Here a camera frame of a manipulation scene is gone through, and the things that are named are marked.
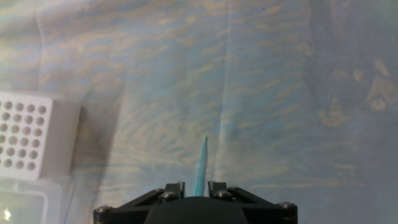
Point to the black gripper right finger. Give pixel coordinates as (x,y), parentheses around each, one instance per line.
(258,208)

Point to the light blue table cloth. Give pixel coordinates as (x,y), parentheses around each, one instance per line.
(248,93)

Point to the blue pipette tip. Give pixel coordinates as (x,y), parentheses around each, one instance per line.
(201,168)

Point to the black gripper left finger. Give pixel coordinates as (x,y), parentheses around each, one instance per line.
(140,205)

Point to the white pipette tip holder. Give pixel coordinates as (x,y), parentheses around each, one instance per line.
(59,140)

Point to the clear plastic box lid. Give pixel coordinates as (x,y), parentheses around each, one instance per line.
(53,202)

